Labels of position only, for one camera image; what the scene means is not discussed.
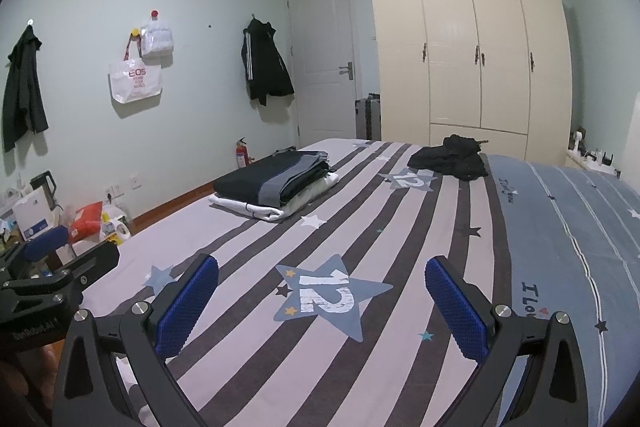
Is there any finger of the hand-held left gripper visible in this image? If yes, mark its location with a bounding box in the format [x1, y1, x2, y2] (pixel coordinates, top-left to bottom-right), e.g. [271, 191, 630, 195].
[30, 243, 121, 303]
[0, 226, 70, 280]

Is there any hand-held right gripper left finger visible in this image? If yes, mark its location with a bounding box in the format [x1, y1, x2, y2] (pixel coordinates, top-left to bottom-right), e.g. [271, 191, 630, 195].
[51, 253, 220, 427]

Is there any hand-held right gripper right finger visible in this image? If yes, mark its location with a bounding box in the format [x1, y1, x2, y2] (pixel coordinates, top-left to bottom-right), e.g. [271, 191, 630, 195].
[425, 256, 588, 427]

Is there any dark jacket with blue zipper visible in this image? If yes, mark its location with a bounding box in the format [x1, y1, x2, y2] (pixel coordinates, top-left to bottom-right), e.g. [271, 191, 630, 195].
[213, 150, 332, 208]

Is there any black clothes pile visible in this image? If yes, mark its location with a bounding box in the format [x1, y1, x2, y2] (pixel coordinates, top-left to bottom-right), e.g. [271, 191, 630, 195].
[407, 134, 490, 182]

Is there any white carton box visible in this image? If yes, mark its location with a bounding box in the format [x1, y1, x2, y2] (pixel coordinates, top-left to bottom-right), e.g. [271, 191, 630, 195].
[12, 187, 58, 242]

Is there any red plastic bag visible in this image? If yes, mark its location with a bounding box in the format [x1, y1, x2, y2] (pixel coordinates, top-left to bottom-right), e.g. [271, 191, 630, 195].
[67, 202, 104, 244]

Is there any white tape roll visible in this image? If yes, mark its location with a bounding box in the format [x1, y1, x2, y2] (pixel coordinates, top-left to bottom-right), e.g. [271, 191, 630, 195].
[107, 219, 132, 244]

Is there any black kettle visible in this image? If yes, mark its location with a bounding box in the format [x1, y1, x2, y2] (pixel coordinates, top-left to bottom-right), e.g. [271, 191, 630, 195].
[30, 170, 60, 208]

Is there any grey striped bed sheet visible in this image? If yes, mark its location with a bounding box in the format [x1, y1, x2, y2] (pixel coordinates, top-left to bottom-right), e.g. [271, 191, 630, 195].
[80, 138, 516, 427]

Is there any white folded garment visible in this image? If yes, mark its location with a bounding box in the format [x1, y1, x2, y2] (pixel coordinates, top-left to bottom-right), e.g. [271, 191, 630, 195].
[209, 172, 341, 222]

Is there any dark hanging jacket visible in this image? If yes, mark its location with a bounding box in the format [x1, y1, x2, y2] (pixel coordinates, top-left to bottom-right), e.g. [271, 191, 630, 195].
[2, 25, 50, 152]

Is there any white tote bag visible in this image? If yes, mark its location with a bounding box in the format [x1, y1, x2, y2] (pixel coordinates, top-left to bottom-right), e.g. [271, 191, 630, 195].
[109, 34, 163, 104]

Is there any white nightstand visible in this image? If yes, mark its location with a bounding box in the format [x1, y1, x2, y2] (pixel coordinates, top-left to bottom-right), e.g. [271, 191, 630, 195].
[565, 127, 623, 180]

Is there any grey suitcase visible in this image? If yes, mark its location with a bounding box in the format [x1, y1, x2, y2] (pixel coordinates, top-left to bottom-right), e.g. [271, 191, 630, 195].
[354, 93, 382, 142]

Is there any clear plastic bag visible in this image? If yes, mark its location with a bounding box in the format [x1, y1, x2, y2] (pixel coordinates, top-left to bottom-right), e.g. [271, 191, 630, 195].
[140, 10, 175, 58]

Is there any black jacket with white stripes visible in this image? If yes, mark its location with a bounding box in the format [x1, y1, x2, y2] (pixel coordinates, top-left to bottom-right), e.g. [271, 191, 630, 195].
[241, 18, 295, 108]

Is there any cream wardrobe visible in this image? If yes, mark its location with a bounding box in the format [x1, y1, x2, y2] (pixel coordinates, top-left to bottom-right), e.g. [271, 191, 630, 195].
[365, 0, 573, 166]

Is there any white door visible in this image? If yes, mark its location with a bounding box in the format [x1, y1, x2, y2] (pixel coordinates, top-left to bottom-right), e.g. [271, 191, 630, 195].
[286, 0, 357, 148]

